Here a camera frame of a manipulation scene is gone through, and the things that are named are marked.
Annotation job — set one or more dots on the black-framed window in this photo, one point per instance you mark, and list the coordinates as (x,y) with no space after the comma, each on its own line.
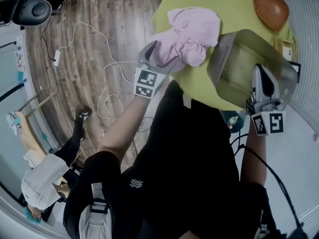
(10,66)

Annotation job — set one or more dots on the light wooden side table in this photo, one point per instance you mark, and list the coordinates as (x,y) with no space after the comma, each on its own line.
(30,136)

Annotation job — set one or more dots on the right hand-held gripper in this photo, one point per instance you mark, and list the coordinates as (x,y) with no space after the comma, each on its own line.
(269,121)

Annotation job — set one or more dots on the white power strip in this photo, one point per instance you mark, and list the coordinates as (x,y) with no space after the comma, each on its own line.
(57,58)

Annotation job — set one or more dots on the small white device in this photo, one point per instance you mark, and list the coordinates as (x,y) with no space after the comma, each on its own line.
(287,53)

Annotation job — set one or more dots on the person's left forearm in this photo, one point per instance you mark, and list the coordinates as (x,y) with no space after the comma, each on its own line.
(119,133)

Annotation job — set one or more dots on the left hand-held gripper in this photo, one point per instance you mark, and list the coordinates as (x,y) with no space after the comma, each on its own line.
(147,80)

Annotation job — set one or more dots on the brown wooden bowl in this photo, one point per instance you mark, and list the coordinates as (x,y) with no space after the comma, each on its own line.
(270,9)

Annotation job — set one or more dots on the pink clothes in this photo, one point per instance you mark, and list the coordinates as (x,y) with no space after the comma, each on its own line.
(194,26)

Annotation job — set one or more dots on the person's torso in black shirt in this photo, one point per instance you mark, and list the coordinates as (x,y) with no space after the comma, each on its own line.
(187,158)

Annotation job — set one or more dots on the black grey round hanging device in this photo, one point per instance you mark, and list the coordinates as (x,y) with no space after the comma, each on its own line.
(32,10)

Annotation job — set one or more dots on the clear plastic container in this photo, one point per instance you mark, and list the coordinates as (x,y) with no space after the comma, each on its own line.
(231,66)

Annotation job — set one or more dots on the row of small colourful bottles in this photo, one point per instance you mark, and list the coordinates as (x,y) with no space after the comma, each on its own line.
(21,58)

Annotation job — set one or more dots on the white venetian blinds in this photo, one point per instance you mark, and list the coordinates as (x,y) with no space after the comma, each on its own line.
(306,58)

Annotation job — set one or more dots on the person's right forearm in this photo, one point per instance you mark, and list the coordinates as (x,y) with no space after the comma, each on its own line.
(254,158)

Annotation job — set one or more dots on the small wooden box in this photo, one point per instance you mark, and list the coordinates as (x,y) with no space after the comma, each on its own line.
(277,46)

